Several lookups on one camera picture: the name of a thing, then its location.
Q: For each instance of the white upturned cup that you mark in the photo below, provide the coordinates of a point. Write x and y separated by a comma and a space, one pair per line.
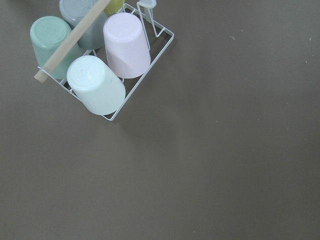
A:
96, 85

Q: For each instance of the green upturned cup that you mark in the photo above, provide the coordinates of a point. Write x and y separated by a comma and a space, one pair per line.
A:
46, 34

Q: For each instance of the grey upturned cup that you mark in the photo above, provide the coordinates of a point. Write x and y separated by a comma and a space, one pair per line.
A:
73, 11

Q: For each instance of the yellow upturned cup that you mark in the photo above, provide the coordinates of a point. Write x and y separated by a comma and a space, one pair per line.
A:
113, 7

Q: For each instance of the pink upturned cup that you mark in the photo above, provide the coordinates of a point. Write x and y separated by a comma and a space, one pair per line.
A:
126, 47

